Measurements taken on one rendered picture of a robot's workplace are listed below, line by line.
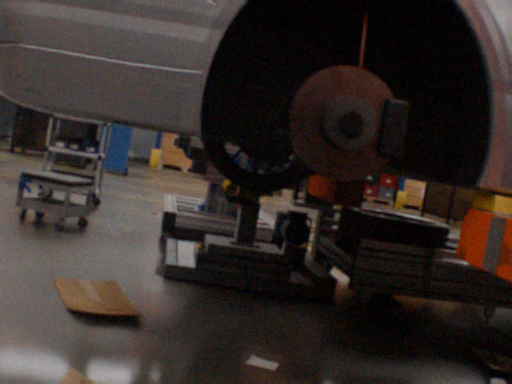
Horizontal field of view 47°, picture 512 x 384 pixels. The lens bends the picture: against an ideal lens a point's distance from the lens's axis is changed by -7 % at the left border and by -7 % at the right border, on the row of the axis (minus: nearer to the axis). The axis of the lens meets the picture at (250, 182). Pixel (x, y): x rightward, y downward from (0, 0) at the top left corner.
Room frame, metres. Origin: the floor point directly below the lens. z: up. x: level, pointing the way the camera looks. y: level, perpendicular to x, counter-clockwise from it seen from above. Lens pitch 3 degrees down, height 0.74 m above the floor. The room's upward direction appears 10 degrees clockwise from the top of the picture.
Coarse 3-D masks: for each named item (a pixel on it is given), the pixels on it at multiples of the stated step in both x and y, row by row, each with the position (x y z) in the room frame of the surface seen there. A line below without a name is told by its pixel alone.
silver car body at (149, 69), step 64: (0, 0) 1.57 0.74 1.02; (64, 0) 1.51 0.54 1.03; (128, 0) 1.53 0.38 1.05; (192, 0) 1.55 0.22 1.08; (256, 0) 1.79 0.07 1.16; (320, 0) 1.92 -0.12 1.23; (384, 0) 1.93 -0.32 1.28; (448, 0) 1.66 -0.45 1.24; (0, 64) 1.60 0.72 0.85; (64, 64) 1.51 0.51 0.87; (128, 64) 1.53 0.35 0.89; (192, 64) 1.55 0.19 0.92; (256, 64) 1.90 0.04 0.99; (320, 64) 1.92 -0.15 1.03; (384, 64) 1.95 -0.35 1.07; (448, 64) 1.89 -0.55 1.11; (192, 128) 1.56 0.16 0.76; (256, 128) 1.90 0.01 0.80; (320, 128) 1.70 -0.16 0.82; (384, 128) 1.71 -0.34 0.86; (448, 128) 1.95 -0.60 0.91
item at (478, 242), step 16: (480, 208) 1.74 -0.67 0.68; (496, 208) 1.67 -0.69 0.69; (464, 224) 1.80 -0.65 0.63; (480, 224) 1.70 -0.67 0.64; (496, 224) 1.61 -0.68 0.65; (464, 240) 1.78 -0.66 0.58; (480, 240) 1.68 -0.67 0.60; (496, 240) 1.59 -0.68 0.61; (464, 256) 1.76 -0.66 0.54; (480, 256) 1.66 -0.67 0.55; (496, 256) 1.58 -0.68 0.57; (496, 272) 1.56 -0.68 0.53
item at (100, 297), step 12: (60, 288) 2.57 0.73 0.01; (72, 288) 2.60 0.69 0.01; (84, 288) 2.64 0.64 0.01; (96, 288) 2.68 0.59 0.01; (108, 288) 2.72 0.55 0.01; (72, 300) 2.41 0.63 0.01; (84, 300) 2.45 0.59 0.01; (96, 300) 2.49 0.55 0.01; (108, 300) 2.53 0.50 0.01; (120, 300) 2.57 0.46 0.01; (96, 312) 2.25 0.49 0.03; (108, 312) 2.30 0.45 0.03; (120, 312) 2.35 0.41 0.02; (132, 312) 2.39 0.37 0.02
